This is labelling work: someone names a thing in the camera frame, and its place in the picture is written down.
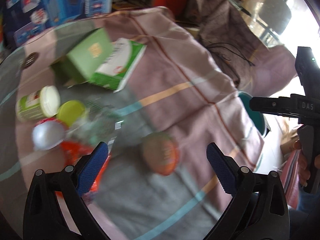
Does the yellow green lid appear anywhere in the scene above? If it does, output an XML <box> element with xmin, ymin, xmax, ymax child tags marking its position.
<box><xmin>56</xmin><ymin>100</ymin><xmax>86</xmax><ymax>127</ymax></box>

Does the orange round snack pack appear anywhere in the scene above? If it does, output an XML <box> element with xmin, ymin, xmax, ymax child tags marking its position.
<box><xmin>142</xmin><ymin>132</ymin><xmax>179</xmax><ymax>176</ymax></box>

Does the blue toy box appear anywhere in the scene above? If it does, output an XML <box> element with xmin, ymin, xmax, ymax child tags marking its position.
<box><xmin>3</xmin><ymin>0</ymin><xmax>112</xmax><ymax>48</ymax></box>

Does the teal trash bin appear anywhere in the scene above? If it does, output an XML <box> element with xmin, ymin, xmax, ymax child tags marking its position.
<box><xmin>238</xmin><ymin>91</ymin><xmax>267</xmax><ymax>137</ymax></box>

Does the green label white bottle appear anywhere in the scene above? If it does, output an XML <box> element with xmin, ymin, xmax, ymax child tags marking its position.
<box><xmin>16</xmin><ymin>86</ymin><xmax>61</xmax><ymax>122</ymax></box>

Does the clear plastic wrapper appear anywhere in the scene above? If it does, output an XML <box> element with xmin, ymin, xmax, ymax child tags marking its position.
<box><xmin>66</xmin><ymin>100</ymin><xmax>124</xmax><ymax>151</ymax></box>

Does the red plastic bag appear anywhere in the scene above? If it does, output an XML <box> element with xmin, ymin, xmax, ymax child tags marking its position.
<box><xmin>60</xmin><ymin>141</ymin><xmax>110</xmax><ymax>202</ymax></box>

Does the green cardboard box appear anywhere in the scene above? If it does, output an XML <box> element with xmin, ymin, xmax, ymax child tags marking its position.
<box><xmin>50</xmin><ymin>28</ymin><xmax>113</xmax><ymax>85</ymax></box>

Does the black cable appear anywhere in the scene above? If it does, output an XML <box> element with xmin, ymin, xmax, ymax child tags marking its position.
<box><xmin>203</xmin><ymin>42</ymin><xmax>256</xmax><ymax>67</ymax></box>

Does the right hand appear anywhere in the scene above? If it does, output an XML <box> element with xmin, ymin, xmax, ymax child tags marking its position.
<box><xmin>293</xmin><ymin>140</ymin><xmax>311</xmax><ymax>186</ymax></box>

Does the brown striped cloth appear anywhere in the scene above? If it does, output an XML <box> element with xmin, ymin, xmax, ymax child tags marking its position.
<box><xmin>186</xmin><ymin>0</ymin><xmax>268</xmax><ymax>91</ymax></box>

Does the pink plaid tablecloth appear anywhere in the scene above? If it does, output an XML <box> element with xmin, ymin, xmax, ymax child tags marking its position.
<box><xmin>1</xmin><ymin>8</ymin><xmax>263</xmax><ymax>239</ymax></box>

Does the white green medicine box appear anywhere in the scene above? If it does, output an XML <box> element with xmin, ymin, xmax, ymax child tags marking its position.
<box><xmin>89</xmin><ymin>38</ymin><xmax>146</xmax><ymax>93</ymax></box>

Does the silver red can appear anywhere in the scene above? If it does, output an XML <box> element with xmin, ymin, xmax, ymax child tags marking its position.
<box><xmin>31</xmin><ymin>119</ymin><xmax>67</xmax><ymax>151</ymax></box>

